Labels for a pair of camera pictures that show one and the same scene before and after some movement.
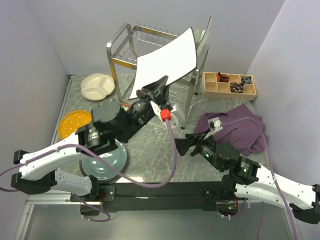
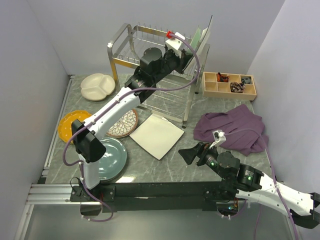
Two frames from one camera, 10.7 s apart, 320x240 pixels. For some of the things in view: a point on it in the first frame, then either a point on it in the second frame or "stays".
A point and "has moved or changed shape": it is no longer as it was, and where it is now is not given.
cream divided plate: x=95 y=86 stays
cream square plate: x=175 y=60 has moved or changed shape
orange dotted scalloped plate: x=71 y=122 stays
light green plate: x=197 y=34 stays
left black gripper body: x=158 y=98 to x=174 y=62
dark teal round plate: x=95 y=166 stays
